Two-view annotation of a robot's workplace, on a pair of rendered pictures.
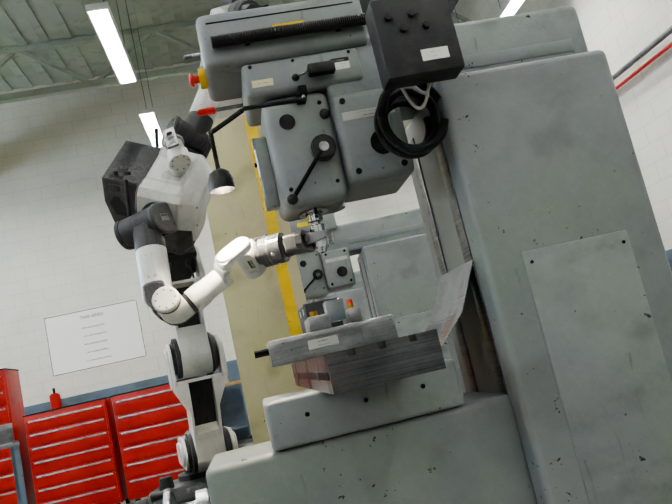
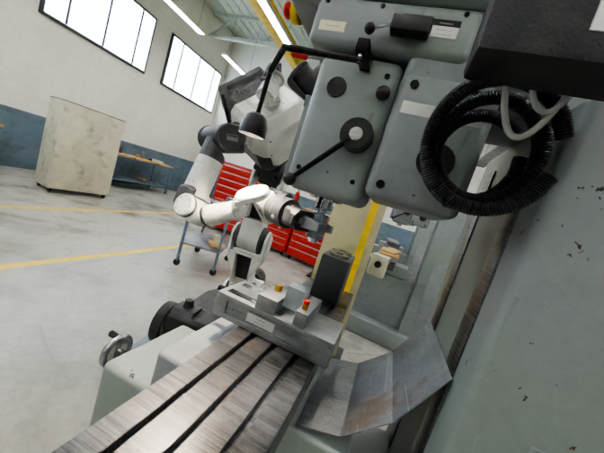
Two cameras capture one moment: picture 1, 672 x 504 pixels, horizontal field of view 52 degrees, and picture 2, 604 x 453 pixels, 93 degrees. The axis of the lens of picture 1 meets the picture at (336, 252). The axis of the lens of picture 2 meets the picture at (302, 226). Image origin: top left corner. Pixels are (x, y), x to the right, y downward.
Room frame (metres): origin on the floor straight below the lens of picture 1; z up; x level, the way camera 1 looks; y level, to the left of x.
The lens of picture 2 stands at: (1.21, -0.25, 1.30)
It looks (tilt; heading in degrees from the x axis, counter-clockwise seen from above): 6 degrees down; 25
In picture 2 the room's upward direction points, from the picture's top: 17 degrees clockwise
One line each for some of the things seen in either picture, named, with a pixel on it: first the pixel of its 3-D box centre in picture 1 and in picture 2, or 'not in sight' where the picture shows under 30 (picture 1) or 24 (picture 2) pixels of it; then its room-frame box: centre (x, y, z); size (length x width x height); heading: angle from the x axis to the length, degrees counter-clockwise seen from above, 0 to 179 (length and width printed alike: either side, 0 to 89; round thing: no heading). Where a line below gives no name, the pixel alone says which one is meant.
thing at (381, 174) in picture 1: (366, 146); (423, 156); (1.94, -0.16, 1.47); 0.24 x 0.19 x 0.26; 9
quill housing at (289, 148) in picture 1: (303, 158); (347, 138); (1.91, 0.03, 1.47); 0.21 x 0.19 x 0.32; 9
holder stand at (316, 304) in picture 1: (322, 327); (333, 272); (2.44, 0.11, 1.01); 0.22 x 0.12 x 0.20; 11
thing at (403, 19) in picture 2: (312, 72); (396, 29); (1.78, -0.05, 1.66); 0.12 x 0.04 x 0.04; 99
